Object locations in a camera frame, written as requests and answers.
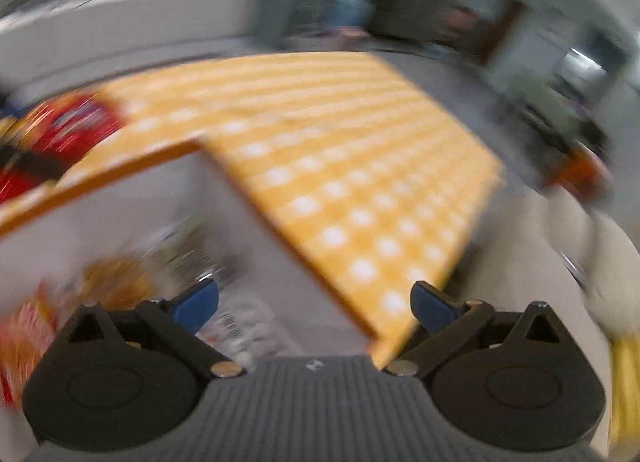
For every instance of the clear packet of yellow chips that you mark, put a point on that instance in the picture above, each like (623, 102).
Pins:
(117, 282)

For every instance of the beige sofa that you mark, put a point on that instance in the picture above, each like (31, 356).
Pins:
(540, 292)

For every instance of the yellow checkered tablecloth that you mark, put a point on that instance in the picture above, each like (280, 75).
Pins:
(325, 142)

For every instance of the red packet of snack sticks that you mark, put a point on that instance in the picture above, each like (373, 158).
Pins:
(25, 342)

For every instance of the white packet with carrot print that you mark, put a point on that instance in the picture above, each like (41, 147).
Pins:
(245, 327)

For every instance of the shiny red snack packet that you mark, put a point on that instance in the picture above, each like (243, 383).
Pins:
(60, 127)

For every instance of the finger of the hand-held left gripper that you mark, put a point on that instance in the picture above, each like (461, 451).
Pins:
(30, 165)

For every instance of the white long cabinet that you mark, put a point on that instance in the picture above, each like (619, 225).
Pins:
(125, 27)

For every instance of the orange box with white inside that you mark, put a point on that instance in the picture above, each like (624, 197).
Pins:
(150, 197)

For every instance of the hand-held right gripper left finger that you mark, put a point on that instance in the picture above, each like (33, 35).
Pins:
(197, 303)

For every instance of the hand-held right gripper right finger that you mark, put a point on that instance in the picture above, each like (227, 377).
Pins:
(429, 306)

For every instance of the yellow blanket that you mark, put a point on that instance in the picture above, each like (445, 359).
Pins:
(625, 392)

